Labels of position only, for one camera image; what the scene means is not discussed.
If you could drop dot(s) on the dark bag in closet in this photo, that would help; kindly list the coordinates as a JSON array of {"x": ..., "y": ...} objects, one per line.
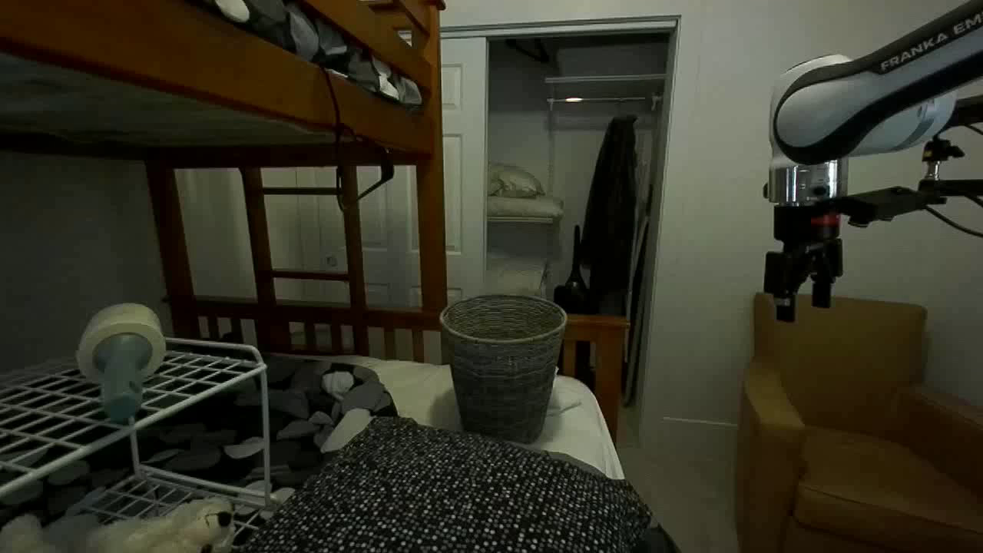
[{"x": 571, "y": 286}]

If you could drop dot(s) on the white mattress sheet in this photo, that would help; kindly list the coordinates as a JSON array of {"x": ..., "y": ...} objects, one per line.
[{"x": 424, "y": 393}]

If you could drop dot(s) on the white closet shelf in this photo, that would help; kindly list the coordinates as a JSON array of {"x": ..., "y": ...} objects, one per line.
[{"x": 602, "y": 83}]

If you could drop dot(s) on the patterned bunk bedding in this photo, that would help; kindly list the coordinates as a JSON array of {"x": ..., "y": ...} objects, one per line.
[{"x": 338, "y": 46}]

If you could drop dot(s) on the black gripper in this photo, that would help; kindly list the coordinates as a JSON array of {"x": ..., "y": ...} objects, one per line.
[{"x": 802, "y": 256}]

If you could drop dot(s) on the white folded bedding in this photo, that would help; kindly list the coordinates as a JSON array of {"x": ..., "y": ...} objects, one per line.
[{"x": 523, "y": 207}]

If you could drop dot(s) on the white fluffy plush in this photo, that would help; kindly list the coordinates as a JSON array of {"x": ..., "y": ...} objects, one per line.
[{"x": 133, "y": 533}]

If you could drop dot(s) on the mustard yellow armchair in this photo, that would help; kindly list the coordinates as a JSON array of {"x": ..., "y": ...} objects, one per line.
[{"x": 848, "y": 448}]

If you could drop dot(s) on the black white dotted blanket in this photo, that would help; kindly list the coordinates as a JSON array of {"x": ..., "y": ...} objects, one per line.
[{"x": 449, "y": 492}]

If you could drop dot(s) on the white open door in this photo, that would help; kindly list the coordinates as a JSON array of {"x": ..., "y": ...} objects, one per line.
[{"x": 464, "y": 173}]

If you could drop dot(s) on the dark hanging coat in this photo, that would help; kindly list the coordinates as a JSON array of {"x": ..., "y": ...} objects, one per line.
[{"x": 612, "y": 216}]

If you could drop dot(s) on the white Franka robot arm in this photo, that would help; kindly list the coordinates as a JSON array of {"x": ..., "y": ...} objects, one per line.
[{"x": 870, "y": 94}]

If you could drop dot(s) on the black camera stand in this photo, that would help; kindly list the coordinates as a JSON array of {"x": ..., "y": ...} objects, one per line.
[{"x": 946, "y": 188}]

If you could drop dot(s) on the white pillow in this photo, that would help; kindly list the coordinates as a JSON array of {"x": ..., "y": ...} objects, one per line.
[{"x": 513, "y": 183}]

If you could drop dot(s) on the woven grey trash can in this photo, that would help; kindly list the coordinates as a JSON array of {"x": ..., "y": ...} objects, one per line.
[{"x": 504, "y": 370}]

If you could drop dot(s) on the wooden bunk bed frame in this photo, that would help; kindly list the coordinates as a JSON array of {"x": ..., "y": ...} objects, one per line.
[{"x": 203, "y": 78}]

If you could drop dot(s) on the wooden bedside stand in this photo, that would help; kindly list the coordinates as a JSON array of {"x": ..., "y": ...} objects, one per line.
[{"x": 602, "y": 353}]

